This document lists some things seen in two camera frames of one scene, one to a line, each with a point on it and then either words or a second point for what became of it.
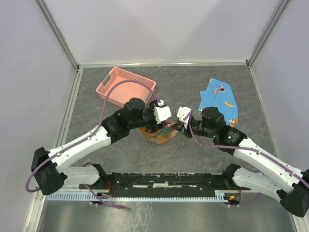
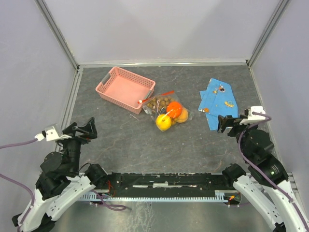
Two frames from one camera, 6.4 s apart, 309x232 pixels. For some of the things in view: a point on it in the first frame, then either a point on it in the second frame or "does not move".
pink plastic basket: [122, 94] does not move
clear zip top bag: [161, 135] -> [166, 109]
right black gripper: [180, 128] -> [228, 121]
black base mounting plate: [163, 181] does not move
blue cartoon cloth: [220, 94] does not move
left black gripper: [154, 127] -> [89, 129]
